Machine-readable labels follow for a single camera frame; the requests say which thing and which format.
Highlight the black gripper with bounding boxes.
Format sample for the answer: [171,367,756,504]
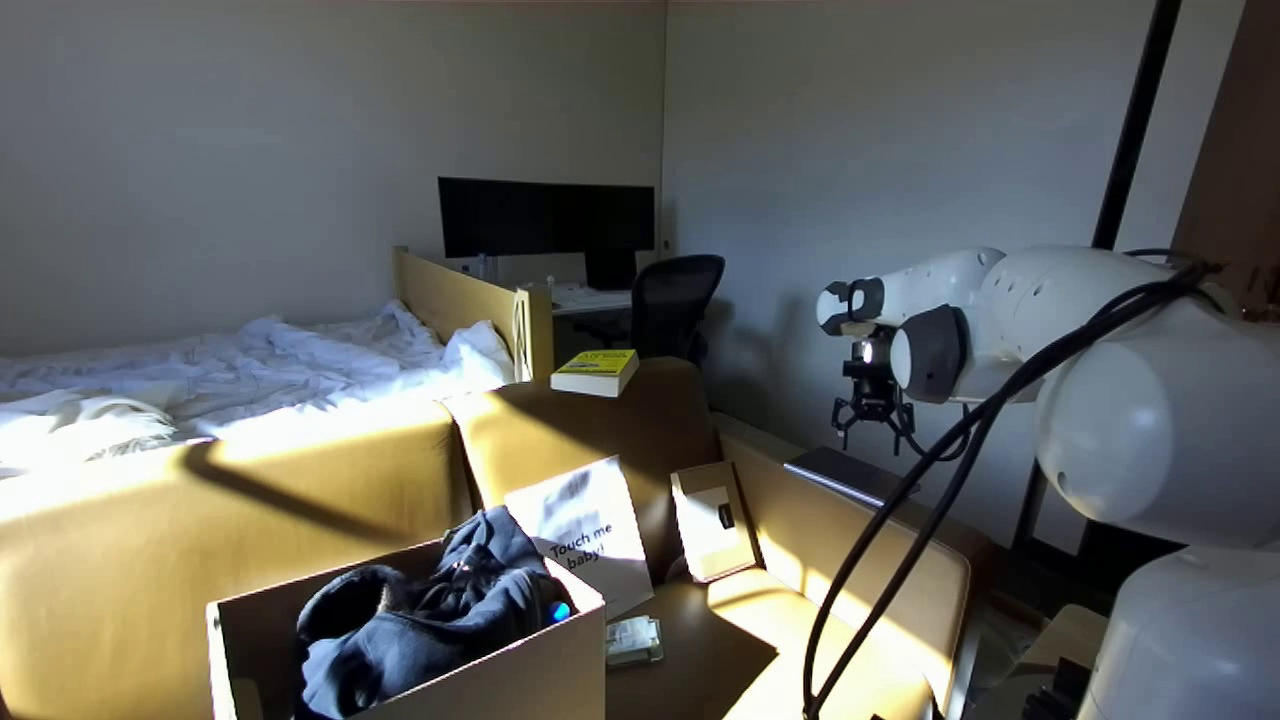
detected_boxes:
[832,333,929,458]

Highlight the large tan box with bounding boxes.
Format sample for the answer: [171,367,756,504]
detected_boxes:
[454,352,985,720]

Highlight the yellow book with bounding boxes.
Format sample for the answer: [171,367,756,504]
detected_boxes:
[549,344,645,403]

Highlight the open cardboard box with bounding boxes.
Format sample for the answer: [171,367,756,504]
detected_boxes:
[203,533,614,720]

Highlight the black office chair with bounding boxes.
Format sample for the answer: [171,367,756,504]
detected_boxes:
[628,251,731,367]

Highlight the white desk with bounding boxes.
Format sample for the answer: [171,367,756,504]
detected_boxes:
[549,281,642,320]

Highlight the small greenish packet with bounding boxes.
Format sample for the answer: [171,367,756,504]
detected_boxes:
[606,611,670,674]

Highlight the black pole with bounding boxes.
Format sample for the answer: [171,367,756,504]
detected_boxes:
[1087,0,1187,257]

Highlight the black monitor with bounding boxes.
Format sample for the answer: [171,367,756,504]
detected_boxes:
[435,172,662,291]

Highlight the brown wooden board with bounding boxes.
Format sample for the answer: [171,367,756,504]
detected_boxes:
[1171,0,1280,317]

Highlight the dark blue clothes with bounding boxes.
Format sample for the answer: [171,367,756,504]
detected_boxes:
[286,500,581,720]

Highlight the white bedding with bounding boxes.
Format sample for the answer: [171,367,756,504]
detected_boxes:
[0,296,515,486]

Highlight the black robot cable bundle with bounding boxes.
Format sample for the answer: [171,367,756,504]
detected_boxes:
[796,257,1225,720]

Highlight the light wooden bed frame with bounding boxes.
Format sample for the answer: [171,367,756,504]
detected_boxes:
[0,243,558,720]

